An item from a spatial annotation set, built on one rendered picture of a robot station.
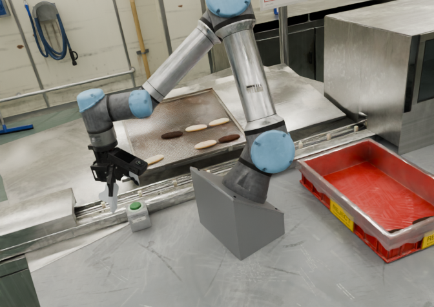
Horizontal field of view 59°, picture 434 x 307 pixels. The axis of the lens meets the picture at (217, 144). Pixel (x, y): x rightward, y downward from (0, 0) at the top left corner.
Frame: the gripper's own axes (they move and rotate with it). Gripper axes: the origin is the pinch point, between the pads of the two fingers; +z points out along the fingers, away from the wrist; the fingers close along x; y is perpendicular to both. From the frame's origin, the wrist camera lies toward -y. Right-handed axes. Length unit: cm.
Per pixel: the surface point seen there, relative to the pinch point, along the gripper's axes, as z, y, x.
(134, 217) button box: 12.1, 4.9, -6.0
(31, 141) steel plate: 12, 105, -61
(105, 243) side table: 18.1, 13.8, 1.7
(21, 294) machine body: 34, 46, 16
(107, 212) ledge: 13.4, 18.3, -8.4
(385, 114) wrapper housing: 5, -76, -74
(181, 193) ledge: 13.9, -4.6, -23.9
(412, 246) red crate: 20, -81, -14
